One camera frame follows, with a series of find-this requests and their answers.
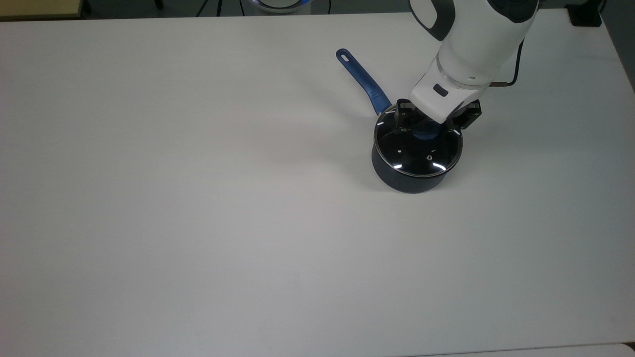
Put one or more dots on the black stand with table clamp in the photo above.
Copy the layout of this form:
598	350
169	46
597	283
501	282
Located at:
586	14

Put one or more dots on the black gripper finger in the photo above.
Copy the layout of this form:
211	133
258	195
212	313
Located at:
466	118
404	118

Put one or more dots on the glass lid with blue knob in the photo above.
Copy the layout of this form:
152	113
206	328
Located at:
416	154

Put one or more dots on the wooden desk top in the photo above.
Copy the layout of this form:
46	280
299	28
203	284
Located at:
39	8

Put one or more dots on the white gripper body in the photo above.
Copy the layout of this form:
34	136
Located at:
439	96

